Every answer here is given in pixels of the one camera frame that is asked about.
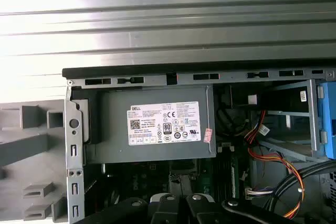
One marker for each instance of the metal socket cover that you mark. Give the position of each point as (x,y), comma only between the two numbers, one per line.
(181,167)

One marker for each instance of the blue disk carrier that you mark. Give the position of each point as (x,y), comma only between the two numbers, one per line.
(329,119)

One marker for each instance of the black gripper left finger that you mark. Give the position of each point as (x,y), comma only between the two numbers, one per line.
(162,211)

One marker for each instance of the tall metal disk bay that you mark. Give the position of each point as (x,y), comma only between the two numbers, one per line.
(312,119)

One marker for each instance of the black open PC case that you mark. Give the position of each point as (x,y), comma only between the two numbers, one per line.
(76,140)

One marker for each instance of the black RAM slot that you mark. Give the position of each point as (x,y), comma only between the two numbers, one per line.
(218,174)
(227,174)

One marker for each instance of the black cooling fan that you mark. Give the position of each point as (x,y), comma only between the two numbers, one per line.
(228,119)

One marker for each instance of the grey parts rack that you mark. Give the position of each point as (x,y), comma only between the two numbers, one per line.
(31,142)

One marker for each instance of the grey power supply unit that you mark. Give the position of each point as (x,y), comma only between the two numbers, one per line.
(110,134)

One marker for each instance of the green motherboard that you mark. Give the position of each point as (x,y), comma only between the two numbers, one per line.
(141,179)

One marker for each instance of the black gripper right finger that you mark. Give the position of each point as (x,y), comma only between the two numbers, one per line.
(199,211)

